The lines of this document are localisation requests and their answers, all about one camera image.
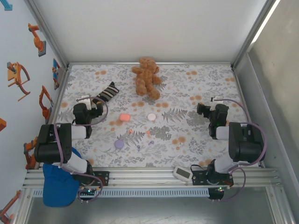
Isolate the black grey striped sock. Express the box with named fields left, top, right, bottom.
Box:
left=92, top=81, right=120, bottom=104

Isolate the floral patterned tablecloth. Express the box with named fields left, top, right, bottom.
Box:
left=50, top=64, right=254, bottom=168

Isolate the blue orange machine sticker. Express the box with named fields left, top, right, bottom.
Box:
left=51, top=58, right=61, bottom=91

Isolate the brown teddy bear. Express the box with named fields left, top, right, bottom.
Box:
left=131, top=57, right=162, bottom=100

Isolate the white digital timer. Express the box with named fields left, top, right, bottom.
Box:
left=172, top=165, right=192, bottom=183

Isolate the blue cap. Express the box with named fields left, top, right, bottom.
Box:
left=42, top=146, right=82, bottom=208

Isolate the electronics board with LEDs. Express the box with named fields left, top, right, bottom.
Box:
left=78, top=186, right=104, bottom=196
left=207, top=186, right=227, bottom=201

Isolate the orange claw gripper sticker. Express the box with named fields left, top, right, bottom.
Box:
left=6, top=62, right=31, bottom=102

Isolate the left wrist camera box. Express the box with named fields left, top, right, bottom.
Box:
left=76, top=94, right=92, bottom=110

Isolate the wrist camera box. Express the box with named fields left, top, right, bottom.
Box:
left=210, top=96, right=222, bottom=112
left=76, top=94, right=92, bottom=110

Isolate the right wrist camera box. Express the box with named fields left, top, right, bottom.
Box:
left=210, top=96, right=222, bottom=112

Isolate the aluminium side frame rail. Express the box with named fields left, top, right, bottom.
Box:
left=41, top=66, right=72, bottom=170
left=232, top=66, right=267, bottom=168

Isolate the short aluminium frame rail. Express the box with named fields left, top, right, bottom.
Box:
left=67, top=61, right=234, bottom=66

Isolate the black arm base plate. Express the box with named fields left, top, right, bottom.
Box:
left=191, top=169, right=234, bottom=187
left=92, top=171, right=110, bottom=187

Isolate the long aluminium base rail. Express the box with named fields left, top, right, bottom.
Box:
left=23, top=167, right=285, bottom=189

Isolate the aluminium frame post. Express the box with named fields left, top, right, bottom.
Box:
left=230, top=0, right=281, bottom=70
left=23, top=0, right=72, bottom=70

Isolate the white slotted cable duct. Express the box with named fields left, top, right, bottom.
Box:
left=32, top=188, right=210, bottom=197

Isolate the blue wall sticker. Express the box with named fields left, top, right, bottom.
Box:
left=0, top=0, right=14, bottom=12

